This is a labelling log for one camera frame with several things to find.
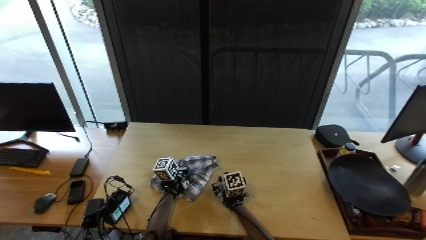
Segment person's left hand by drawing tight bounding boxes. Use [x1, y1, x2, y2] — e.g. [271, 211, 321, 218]
[156, 166, 193, 198]

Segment person's right hand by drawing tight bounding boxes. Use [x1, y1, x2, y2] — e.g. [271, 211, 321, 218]
[212, 176, 251, 208]

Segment grey checkered cloth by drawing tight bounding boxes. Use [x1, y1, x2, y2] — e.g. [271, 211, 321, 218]
[149, 154, 221, 202]

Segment right glove white marker cube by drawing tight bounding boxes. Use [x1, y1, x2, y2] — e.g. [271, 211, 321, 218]
[223, 170, 248, 192]

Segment glove white marker cube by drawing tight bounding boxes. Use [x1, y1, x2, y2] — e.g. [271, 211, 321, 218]
[152, 157, 181, 182]
[223, 170, 248, 192]

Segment left glove white marker cube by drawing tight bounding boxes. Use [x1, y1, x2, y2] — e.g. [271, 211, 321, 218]
[152, 157, 181, 182]

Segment phone with lit screen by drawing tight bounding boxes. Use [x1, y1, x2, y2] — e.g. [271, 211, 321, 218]
[103, 189, 135, 225]

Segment small black desk socket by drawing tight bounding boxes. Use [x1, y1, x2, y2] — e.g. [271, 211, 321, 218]
[102, 121, 129, 132]

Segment black charger box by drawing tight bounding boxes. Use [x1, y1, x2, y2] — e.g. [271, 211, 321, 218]
[82, 197, 107, 230]

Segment black power adapter brick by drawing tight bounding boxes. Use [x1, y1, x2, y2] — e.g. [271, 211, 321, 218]
[68, 157, 92, 179]

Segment black slim phone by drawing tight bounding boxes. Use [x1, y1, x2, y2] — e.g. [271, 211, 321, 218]
[66, 178, 87, 206]

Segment dark wooden tray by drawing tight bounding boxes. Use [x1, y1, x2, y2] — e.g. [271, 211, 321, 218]
[317, 147, 426, 240]

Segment black zip pouch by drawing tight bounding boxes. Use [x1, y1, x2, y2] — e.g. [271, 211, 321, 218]
[315, 123, 361, 149]

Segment small dark-capped bottle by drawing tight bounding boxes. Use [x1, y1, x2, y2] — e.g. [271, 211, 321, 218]
[338, 142, 360, 156]

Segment black computer mouse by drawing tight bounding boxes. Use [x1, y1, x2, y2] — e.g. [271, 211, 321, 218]
[34, 192, 59, 215]

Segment black oval dish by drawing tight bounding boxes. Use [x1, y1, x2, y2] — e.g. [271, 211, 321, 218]
[328, 153, 413, 218]

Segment yellow flat ruler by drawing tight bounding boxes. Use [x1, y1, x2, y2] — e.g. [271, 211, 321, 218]
[8, 166, 54, 176]

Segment dark mesh window panel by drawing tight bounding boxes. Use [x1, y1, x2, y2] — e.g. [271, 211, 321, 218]
[94, 0, 360, 130]

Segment black keyboard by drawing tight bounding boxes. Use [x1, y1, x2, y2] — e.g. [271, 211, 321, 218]
[0, 147, 50, 169]

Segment black forked monitor stand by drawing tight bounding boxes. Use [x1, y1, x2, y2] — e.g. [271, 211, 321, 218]
[0, 130, 51, 154]

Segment large black computer monitor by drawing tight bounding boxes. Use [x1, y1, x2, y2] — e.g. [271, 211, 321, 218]
[0, 82, 78, 133]

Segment red snack packet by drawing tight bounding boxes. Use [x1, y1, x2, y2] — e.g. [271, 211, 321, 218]
[393, 207, 426, 229]

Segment grey round monitor stand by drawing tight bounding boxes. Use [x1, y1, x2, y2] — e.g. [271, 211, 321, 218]
[394, 133, 426, 165]

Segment tilted black monitor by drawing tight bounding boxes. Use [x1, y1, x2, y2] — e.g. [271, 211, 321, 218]
[380, 84, 426, 145]

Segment grey metal bike rack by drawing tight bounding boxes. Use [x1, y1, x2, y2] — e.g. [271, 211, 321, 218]
[334, 48, 426, 132]

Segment black looped cable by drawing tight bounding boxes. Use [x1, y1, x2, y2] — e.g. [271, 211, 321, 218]
[103, 174, 136, 196]

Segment black adapter cable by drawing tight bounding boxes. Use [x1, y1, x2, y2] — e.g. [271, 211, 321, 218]
[82, 120, 107, 160]

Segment black blind cord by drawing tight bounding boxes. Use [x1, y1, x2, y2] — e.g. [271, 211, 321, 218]
[50, 0, 100, 123]

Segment grey window frame post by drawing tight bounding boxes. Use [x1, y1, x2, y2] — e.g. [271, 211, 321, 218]
[28, 0, 87, 127]

